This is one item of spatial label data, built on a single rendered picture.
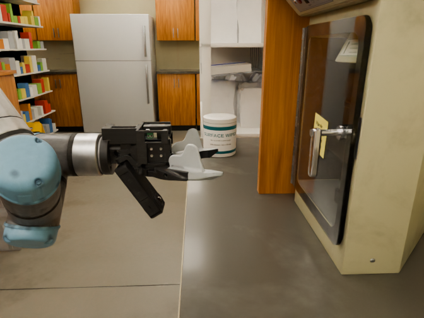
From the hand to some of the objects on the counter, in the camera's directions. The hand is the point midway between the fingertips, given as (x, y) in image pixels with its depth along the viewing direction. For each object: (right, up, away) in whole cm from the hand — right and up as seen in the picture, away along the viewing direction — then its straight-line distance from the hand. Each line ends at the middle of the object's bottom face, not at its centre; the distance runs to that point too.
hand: (218, 164), depth 61 cm
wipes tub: (+2, +4, +75) cm, 75 cm away
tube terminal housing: (+35, -15, +18) cm, 42 cm away
